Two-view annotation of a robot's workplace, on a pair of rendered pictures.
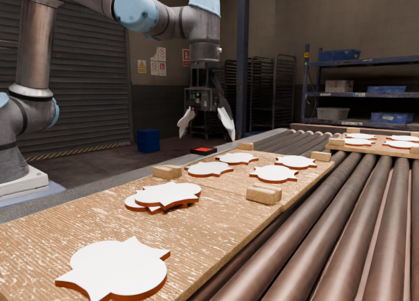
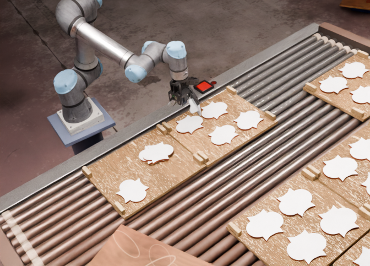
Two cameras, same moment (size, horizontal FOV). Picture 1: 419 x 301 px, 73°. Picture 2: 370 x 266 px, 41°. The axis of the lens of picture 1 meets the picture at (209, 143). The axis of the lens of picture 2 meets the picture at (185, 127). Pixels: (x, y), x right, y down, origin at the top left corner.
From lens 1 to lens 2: 163 cm
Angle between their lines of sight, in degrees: 35
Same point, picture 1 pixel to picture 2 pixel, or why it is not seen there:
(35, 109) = (90, 75)
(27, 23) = not seen: hidden behind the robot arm
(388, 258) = (224, 199)
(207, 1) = (174, 53)
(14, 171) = (86, 114)
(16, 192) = (89, 125)
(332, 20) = not seen: outside the picture
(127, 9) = (130, 76)
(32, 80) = (86, 60)
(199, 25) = (172, 64)
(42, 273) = (112, 189)
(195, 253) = (157, 188)
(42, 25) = not seen: hidden behind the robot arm
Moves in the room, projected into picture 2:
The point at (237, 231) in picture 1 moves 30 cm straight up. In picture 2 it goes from (177, 179) to (167, 124)
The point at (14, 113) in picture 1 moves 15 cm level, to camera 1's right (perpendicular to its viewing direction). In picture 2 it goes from (81, 83) to (109, 86)
